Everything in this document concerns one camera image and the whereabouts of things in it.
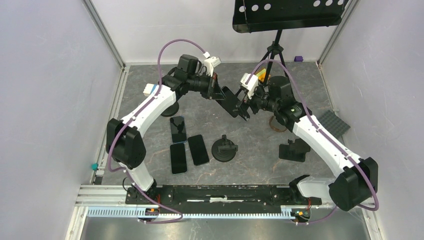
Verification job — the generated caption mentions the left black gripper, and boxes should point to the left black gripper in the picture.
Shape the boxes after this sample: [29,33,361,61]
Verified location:
[187,71,227,101]

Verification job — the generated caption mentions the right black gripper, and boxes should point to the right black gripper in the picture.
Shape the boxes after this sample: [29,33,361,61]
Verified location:
[233,84,279,122]

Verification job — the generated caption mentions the black round-base phone stand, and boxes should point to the black round-base phone stand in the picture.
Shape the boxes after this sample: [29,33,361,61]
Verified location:
[211,134,239,163]

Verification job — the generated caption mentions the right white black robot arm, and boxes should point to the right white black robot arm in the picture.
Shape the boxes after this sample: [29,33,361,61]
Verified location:
[235,73,380,211]

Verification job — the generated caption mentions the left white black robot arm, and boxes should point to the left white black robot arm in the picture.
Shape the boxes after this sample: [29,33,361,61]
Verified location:
[106,54,224,204]

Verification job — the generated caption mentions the far black phone stand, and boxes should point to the far black phone stand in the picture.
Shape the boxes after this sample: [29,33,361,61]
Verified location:
[160,102,180,117]

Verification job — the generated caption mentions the black square-base phone holder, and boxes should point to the black square-base phone holder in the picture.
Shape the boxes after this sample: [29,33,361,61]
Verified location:
[278,138,311,163]

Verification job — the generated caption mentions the black music stand tripod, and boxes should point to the black music stand tripod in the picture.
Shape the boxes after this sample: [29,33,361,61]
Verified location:
[232,0,348,65]

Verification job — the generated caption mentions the orange yellow block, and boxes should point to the orange yellow block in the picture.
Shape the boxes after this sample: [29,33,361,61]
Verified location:
[255,68,271,84]

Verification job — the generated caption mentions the blue-edged black smartphone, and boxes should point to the blue-edged black smartphone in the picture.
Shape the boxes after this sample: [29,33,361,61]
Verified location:
[169,116,187,144]

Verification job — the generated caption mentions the white and blue blocks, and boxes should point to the white and blue blocks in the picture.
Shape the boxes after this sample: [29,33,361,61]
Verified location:
[143,83,159,97]

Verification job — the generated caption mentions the purple block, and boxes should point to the purple block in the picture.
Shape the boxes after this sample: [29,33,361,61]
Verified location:
[293,55,304,62]

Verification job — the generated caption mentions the grey studded baseplate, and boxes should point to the grey studded baseplate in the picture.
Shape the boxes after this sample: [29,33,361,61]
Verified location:
[317,110,351,139]

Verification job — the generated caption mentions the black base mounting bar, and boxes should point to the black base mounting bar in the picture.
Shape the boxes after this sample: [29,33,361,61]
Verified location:
[125,184,323,215]

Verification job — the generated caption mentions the teal clip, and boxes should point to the teal clip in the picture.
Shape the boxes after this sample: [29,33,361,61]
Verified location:
[90,163,99,172]

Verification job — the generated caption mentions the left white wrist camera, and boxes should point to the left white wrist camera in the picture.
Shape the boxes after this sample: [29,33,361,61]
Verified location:
[203,51,222,77]

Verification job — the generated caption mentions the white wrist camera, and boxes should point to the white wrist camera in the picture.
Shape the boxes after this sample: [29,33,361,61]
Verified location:
[203,51,222,77]
[240,73,259,100]

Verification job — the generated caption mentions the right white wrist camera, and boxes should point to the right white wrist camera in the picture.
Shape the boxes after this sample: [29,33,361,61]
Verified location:
[240,73,259,100]

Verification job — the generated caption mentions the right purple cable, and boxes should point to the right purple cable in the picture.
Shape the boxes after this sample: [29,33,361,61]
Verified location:
[244,58,380,226]

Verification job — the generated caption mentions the purple cable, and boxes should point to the purple cable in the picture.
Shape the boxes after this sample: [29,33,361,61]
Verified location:
[244,58,380,226]
[105,39,212,225]

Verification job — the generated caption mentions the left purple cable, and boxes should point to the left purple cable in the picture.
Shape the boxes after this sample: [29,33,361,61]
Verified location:
[105,39,212,225]

